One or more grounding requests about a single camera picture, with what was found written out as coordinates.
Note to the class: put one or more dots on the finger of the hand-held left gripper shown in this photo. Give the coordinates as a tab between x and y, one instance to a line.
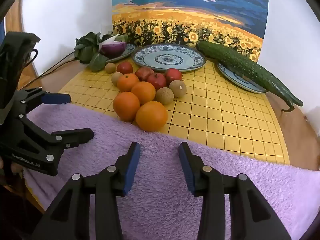
56	98
75	135

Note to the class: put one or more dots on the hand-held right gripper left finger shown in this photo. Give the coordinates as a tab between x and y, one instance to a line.
131	170

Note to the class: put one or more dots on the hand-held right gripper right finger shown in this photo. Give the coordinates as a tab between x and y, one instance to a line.
187	172

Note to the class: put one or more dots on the orange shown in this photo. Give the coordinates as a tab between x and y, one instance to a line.
143	92
151	116
128	82
126	106

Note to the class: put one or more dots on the tan longan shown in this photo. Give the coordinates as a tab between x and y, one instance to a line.
164	95
177	88
116	78
110	67

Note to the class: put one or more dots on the red pomegranate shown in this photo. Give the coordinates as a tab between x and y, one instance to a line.
143	73
173	76
125	67

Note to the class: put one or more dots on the large blue patterned plate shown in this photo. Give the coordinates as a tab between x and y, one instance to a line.
168	59

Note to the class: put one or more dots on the person's left hand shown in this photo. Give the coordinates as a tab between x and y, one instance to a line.
15	170

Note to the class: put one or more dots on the purple fluffy towel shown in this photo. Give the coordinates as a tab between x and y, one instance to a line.
162	155

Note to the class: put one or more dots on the dark green leafy vegetable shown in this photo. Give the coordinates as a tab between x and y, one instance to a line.
86	46

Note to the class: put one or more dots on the yellow grid game board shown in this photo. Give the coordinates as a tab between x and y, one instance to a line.
220	110

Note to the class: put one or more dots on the halved red onion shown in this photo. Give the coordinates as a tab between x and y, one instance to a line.
112	48

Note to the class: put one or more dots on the long green cucumber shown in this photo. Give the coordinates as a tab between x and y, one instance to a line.
237	62

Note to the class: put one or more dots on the sunflower field painting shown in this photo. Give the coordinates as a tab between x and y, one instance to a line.
190	5

